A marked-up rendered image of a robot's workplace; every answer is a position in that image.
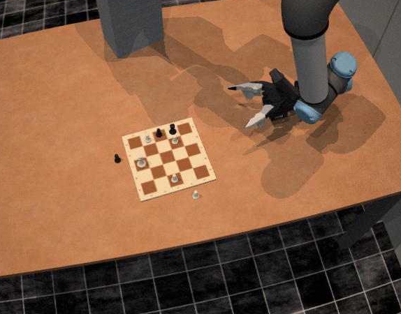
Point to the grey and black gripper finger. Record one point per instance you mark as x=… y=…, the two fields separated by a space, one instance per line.
x=251 y=89
x=266 y=111

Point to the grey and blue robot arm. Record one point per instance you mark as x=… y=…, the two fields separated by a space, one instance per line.
x=306 y=22

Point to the chessboard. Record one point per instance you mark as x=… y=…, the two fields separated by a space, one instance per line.
x=187 y=159

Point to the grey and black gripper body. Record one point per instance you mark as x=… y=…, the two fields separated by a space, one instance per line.
x=273 y=94

